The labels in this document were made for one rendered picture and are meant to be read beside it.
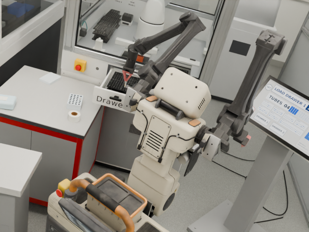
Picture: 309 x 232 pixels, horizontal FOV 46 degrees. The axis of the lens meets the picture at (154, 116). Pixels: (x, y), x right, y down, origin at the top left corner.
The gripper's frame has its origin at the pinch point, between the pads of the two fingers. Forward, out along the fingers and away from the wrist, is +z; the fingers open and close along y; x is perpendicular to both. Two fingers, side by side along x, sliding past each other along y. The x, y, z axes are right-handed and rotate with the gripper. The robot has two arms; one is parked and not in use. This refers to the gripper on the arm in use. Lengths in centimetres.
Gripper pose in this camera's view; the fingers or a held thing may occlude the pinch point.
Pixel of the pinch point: (126, 79)
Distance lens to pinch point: 226.2
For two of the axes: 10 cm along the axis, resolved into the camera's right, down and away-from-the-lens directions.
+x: 9.5, 3.2, -0.1
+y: -1.6, 4.5, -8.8
